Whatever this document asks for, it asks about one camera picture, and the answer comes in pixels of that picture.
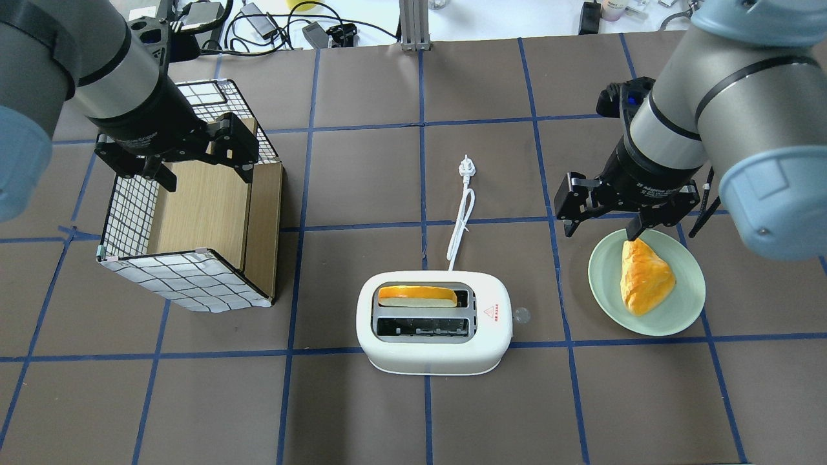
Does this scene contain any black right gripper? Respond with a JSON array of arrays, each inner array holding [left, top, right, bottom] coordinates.
[[554, 138, 700, 242]]

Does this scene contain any white power cord with plug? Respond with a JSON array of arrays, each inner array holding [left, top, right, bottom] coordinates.
[[447, 155, 479, 273]]

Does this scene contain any black power adapter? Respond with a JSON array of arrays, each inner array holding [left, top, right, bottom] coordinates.
[[577, 1, 602, 36]]

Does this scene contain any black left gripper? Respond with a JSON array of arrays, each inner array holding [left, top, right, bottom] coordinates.
[[94, 81, 259, 192]]

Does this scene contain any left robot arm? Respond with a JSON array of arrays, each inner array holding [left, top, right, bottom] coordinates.
[[1, 1, 259, 221]]

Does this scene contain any golden triangular pastry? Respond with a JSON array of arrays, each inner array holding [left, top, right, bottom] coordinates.
[[620, 238, 676, 316]]

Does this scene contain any pale green round plate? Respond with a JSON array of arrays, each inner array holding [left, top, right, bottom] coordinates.
[[587, 230, 706, 336]]

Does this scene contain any aluminium frame post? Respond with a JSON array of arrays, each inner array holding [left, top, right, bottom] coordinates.
[[399, 0, 432, 51]]

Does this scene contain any white two-slot toaster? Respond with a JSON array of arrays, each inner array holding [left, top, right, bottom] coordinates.
[[355, 271, 513, 376]]

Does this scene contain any toast slice in toaster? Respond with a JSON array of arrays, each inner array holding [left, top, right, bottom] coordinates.
[[377, 285, 459, 308]]

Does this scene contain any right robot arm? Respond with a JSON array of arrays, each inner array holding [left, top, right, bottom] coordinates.
[[553, 1, 826, 261]]

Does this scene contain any wire basket with wooden shelf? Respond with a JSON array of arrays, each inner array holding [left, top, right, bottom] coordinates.
[[96, 79, 284, 313]]

